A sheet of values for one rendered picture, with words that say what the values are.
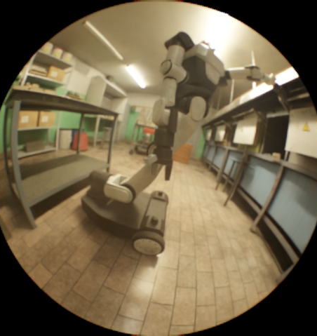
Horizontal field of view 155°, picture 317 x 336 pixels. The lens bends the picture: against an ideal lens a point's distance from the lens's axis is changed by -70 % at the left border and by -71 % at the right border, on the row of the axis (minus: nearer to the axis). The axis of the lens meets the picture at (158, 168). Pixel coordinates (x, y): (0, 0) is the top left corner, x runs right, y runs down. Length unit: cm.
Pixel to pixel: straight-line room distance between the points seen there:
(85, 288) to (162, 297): 39
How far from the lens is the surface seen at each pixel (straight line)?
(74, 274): 76
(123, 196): 76
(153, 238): 65
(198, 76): 71
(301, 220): 125
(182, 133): 65
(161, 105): 50
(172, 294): 75
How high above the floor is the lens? 70
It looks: 16 degrees down
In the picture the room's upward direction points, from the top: 13 degrees clockwise
